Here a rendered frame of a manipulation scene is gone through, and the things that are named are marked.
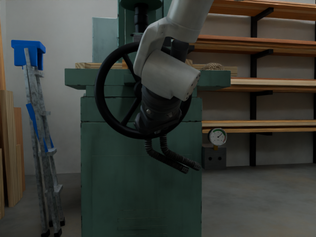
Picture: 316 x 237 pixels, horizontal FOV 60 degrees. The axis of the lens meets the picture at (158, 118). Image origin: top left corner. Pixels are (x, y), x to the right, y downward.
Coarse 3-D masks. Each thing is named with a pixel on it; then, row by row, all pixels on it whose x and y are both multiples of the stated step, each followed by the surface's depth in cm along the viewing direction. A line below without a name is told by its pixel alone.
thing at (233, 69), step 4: (92, 64) 112; (96, 64) 112; (100, 64) 112; (92, 68) 112; (96, 68) 112; (112, 68) 113; (116, 68) 113; (120, 68) 113; (196, 68) 115; (200, 68) 116; (224, 68) 116; (228, 68) 117; (232, 68) 117; (236, 68) 117; (232, 72) 117; (236, 72) 117
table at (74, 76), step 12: (72, 72) 96; (84, 72) 97; (96, 72) 97; (108, 72) 97; (120, 72) 98; (204, 72) 100; (216, 72) 100; (228, 72) 101; (72, 84) 96; (84, 84) 97; (108, 84) 97; (120, 84) 98; (132, 84) 93; (204, 84) 100; (216, 84) 101; (228, 84) 101
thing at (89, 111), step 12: (84, 108) 97; (96, 108) 97; (108, 108) 98; (120, 108) 98; (192, 108) 100; (84, 120) 97; (96, 120) 97; (120, 120) 98; (132, 120) 98; (192, 120) 100
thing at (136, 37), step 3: (135, 36) 89; (138, 36) 90; (141, 36) 90; (135, 39) 90; (138, 39) 90; (165, 39) 93; (168, 39) 93; (165, 42) 93; (168, 42) 93; (165, 45) 93; (168, 45) 93
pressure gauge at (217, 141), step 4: (212, 128) 97; (216, 128) 94; (220, 128) 95; (208, 132) 97; (212, 132) 95; (216, 132) 95; (220, 132) 95; (224, 132) 95; (208, 136) 96; (212, 136) 95; (216, 136) 95; (220, 136) 95; (224, 136) 95; (208, 140) 97; (212, 140) 95; (216, 140) 95; (220, 140) 95; (224, 140) 95; (216, 144) 95; (220, 144) 95; (216, 148) 97
